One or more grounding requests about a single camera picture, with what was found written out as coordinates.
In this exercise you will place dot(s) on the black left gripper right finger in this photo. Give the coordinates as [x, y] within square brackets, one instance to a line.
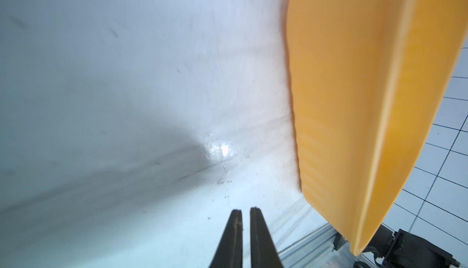
[263, 251]

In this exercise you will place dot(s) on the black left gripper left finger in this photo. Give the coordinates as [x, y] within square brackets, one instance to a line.
[229, 253]

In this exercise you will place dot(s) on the yellow plastic storage box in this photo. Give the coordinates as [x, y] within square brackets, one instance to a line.
[367, 79]

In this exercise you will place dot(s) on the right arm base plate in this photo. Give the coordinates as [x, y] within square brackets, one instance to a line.
[401, 249]

